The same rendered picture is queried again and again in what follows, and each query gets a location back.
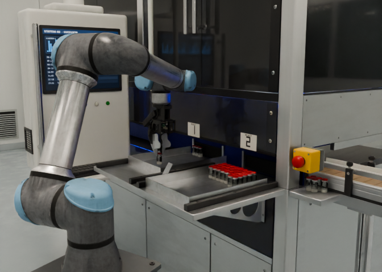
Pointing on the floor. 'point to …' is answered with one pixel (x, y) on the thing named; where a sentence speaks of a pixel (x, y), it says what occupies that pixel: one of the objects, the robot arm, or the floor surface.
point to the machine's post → (289, 123)
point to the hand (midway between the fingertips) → (158, 151)
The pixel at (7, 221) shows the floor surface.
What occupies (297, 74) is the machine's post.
